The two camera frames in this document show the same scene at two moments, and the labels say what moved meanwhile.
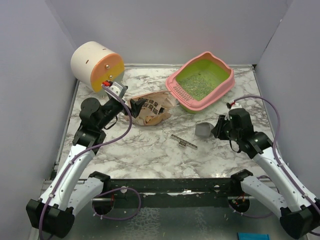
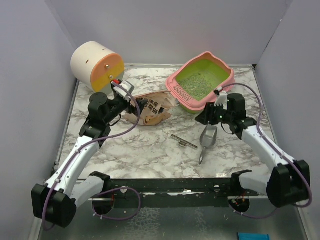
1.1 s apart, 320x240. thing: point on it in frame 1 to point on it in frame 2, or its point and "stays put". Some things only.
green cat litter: x=197 y=80 stays put
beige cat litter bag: x=156 y=108 stays put
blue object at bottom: x=252 y=236 stays put
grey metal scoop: x=203 y=129 to x=207 y=138
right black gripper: x=218 y=130 to x=208 y=114
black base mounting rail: x=171 y=192 stays put
